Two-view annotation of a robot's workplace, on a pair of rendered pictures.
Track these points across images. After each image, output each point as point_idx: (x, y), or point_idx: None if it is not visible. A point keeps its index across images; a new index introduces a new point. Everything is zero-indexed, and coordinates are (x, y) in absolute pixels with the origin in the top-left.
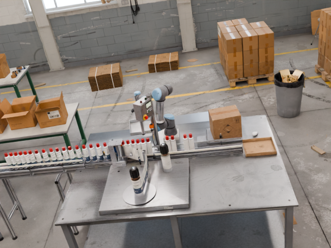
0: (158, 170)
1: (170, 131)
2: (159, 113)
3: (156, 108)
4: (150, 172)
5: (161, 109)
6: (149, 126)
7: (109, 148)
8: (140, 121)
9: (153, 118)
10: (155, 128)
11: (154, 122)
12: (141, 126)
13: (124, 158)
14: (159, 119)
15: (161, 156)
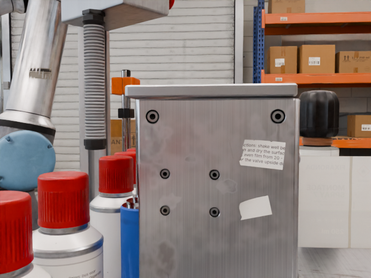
0: (319, 250)
1: (35, 203)
2: (57, 70)
3: (49, 41)
4: (348, 268)
5: (63, 49)
6: (134, 78)
7: (298, 128)
8: (103, 40)
9: (107, 54)
10: (109, 121)
11: (109, 80)
12: (102, 80)
13: None
14: (49, 107)
15: (331, 149)
